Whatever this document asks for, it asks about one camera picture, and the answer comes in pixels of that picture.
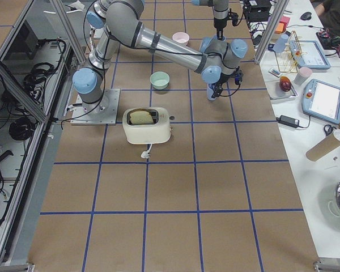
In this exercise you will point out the black power adapter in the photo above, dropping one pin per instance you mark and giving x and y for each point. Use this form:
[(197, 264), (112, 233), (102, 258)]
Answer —
[(288, 121)]

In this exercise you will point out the metal tray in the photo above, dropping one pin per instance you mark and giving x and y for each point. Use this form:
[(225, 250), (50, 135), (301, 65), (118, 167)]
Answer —
[(276, 94)]

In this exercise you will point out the pink bowl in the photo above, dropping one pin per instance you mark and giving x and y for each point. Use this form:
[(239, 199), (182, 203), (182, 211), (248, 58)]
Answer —
[(181, 38)]

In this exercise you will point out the toast slice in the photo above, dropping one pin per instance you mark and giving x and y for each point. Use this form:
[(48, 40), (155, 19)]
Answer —
[(141, 117)]

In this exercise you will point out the teach pendant near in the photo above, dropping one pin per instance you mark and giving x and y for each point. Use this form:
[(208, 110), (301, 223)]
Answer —
[(321, 100)]

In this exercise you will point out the pale pink cup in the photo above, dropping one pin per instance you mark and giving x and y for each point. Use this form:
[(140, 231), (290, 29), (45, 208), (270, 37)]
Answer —
[(302, 75)]

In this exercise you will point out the mint green bowl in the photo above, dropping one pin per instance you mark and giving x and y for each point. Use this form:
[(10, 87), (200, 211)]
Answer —
[(159, 80)]

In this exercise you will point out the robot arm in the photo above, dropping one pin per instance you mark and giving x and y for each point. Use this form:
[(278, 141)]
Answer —
[(214, 4), (217, 61)]

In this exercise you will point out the gold wire rack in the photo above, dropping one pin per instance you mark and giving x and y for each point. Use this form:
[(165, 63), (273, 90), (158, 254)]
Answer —
[(285, 61)]

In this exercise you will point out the light blue cup on rack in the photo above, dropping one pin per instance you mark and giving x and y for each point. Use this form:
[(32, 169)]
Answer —
[(280, 44)]

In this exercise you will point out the aluminium frame post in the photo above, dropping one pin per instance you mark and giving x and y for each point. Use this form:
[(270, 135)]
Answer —
[(276, 15)]

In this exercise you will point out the cream white toaster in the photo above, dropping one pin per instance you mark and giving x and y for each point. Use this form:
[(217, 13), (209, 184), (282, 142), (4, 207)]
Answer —
[(158, 132)]

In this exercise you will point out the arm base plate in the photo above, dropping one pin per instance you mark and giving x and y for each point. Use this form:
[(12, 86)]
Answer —
[(105, 113)]

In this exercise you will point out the teach pendant far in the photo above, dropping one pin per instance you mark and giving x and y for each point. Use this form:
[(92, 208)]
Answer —
[(308, 53)]

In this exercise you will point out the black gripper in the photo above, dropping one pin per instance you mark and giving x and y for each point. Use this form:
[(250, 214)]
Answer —
[(219, 25), (221, 80)]

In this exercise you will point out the cardboard tube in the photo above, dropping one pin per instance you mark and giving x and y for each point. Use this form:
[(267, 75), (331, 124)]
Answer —
[(328, 144)]

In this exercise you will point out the red apple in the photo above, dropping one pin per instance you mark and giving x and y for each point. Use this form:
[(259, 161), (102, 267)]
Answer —
[(285, 84)]

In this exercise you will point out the teach pendant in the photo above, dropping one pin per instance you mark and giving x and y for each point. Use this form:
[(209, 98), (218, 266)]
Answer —
[(308, 53), (321, 100)]

